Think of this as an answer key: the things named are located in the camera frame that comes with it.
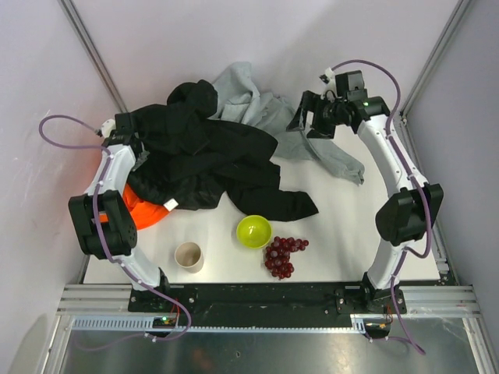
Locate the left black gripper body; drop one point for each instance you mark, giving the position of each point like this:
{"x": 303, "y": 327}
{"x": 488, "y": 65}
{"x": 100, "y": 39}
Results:
{"x": 127, "y": 122}

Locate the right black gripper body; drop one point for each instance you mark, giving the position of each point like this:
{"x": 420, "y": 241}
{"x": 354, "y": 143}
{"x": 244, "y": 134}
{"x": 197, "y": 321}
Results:
{"x": 316, "y": 115}

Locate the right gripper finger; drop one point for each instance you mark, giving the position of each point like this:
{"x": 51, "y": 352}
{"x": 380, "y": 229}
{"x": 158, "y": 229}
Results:
{"x": 308, "y": 103}
{"x": 321, "y": 131}

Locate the large black cloth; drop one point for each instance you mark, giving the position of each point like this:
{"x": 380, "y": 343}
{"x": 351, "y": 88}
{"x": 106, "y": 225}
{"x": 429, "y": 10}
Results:
{"x": 195, "y": 159}

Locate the grey sweatshirt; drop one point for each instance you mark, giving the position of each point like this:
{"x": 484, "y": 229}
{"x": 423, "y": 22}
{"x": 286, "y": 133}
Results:
{"x": 239, "y": 100}

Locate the orange cloth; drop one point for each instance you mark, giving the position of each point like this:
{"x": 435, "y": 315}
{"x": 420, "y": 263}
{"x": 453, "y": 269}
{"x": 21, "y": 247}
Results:
{"x": 144, "y": 210}

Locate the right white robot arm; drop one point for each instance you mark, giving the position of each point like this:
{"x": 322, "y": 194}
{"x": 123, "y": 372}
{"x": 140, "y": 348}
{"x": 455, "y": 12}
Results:
{"x": 411, "y": 209}

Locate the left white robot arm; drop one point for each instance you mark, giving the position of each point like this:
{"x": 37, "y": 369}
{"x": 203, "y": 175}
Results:
{"x": 103, "y": 224}

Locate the lime green bowl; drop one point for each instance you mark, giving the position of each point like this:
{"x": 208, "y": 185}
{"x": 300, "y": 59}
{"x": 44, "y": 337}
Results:
{"x": 254, "y": 231}

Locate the red grape bunch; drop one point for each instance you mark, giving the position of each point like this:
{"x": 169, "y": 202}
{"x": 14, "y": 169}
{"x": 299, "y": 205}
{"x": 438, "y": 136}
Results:
{"x": 277, "y": 255}

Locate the beige cup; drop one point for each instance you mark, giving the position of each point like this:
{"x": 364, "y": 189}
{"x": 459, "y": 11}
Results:
{"x": 189, "y": 256}

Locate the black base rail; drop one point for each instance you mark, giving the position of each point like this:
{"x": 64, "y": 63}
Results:
{"x": 272, "y": 304}

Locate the grey cable duct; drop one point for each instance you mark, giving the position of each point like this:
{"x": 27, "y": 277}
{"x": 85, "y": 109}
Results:
{"x": 163, "y": 324}

